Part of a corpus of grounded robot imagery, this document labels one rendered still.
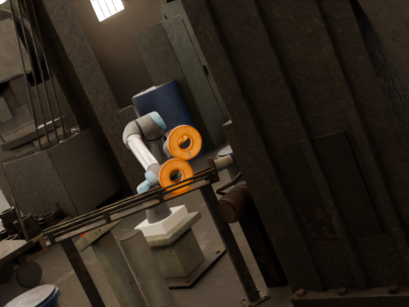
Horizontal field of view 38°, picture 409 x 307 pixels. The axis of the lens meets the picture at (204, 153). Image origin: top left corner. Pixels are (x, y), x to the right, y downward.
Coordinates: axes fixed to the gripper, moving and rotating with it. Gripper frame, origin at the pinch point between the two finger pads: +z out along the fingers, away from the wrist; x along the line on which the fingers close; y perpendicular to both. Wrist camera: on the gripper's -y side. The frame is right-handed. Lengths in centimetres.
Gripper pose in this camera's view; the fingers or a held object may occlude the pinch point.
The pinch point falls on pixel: (182, 138)
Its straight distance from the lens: 264.3
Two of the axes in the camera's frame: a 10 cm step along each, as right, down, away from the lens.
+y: -4.6, -8.9, 0.6
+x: 8.7, -4.3, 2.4
